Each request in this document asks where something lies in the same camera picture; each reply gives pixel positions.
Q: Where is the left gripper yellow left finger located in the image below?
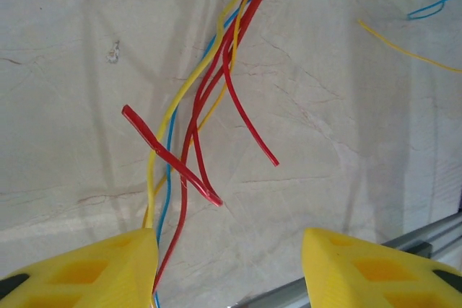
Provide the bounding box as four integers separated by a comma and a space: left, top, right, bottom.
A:
0, 227, 160, 308

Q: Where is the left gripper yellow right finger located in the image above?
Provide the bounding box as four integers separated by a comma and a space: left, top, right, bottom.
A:
301, 227, 462, 308

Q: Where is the thick yellow wire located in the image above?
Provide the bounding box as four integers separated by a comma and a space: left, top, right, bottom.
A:
144, 0, 448, 232

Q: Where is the red wire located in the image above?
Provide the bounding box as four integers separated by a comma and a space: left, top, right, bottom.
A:
222, 0, 281, 167
121, 0, 326, 208
151, 0, 275, 294

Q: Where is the blue wire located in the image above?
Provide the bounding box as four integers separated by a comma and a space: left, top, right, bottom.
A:
153, 0, 257, 308
406, 0, 462, 21

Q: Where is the thin yellow wire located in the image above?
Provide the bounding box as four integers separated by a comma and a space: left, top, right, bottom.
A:
358, 19, 462, 73
142, 0, 253, 229

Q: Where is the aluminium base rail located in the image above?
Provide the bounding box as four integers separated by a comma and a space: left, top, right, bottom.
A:
227, 214, 462, 308

